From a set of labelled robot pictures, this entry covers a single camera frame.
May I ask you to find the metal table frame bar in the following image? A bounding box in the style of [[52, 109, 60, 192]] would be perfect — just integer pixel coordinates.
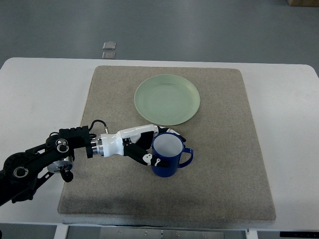
[[99, 228, 225, 239]]

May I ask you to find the lower floor socket plate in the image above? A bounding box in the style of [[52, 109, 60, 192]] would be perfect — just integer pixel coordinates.
[[102, 51, 116, 59]]

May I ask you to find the light green plate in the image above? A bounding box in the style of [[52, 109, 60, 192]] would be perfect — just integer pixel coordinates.
[[134, 74, 200, 125]]

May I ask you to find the cardboard box corner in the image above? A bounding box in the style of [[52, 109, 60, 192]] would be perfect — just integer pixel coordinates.
[[287, 0, 319, 7]]

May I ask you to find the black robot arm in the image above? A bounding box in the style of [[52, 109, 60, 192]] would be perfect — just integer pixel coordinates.
[[0, 125, 96, 205]]

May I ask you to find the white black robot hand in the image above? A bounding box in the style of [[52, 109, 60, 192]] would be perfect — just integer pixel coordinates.
[[91, 124, 186, 167]]

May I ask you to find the blue mug white inside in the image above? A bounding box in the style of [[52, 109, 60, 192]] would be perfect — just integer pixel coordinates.
[[152, 132, 194, 178]]

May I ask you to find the beige felt mat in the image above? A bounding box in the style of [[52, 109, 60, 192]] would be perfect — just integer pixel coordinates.
[[58, 66, 276, 224]]

